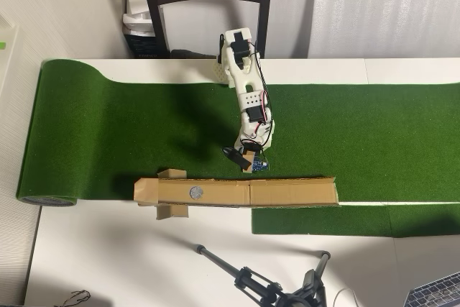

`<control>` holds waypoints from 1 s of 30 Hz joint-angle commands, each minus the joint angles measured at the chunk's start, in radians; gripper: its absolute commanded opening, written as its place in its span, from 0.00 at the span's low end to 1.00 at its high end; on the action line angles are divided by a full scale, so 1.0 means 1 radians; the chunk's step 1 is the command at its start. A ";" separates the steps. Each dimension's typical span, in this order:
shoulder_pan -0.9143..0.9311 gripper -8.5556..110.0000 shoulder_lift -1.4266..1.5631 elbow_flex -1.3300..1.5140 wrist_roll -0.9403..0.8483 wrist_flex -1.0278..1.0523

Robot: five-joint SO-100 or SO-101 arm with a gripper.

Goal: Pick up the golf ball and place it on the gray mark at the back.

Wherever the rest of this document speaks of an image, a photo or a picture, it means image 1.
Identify thin white cable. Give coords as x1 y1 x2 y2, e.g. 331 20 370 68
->
332 287 361 307

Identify blue camera circuit board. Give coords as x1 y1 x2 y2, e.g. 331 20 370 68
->
251 157 270 173

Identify thin black wire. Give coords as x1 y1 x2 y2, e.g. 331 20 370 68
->
60 288 91 306

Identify cardboard camera mount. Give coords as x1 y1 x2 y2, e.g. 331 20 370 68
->
239 147 255 175

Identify white curtain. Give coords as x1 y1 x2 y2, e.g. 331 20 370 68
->
307 0 460 59

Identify narrow green turf strip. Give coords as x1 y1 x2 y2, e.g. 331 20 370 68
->
250 203 460 239

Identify black red servo wires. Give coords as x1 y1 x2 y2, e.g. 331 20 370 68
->
218 33 276 150

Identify perforated white robot base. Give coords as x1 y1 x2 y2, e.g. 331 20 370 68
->
212 58 233 88

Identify long cardboard ramp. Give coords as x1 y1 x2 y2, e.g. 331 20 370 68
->
133 168 342 221

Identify black tripod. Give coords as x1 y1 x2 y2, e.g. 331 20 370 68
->
193 244 331 307

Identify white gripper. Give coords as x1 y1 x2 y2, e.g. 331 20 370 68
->
235 119 277 152

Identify dark printed box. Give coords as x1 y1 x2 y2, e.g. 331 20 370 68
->
124 32 170 59

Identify white plastic container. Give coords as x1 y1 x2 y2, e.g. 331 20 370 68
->
0 15 26 114

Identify large green turf mat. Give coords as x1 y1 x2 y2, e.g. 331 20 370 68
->
17 58 460 209

